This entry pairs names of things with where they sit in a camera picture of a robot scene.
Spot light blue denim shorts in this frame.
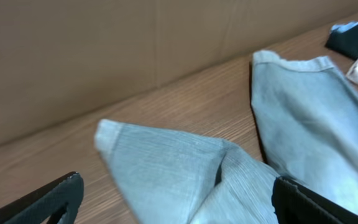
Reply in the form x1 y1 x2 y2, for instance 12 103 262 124
94 50 358 223

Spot black folded garment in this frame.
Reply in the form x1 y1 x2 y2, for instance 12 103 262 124
325 26 358 60

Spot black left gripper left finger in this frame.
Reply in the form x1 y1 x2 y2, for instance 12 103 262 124
0 172 84 224

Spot small blue cloth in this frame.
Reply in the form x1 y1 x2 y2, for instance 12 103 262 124
330 21 358 33

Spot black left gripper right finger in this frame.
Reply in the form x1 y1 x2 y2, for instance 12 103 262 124
272 176 358 224

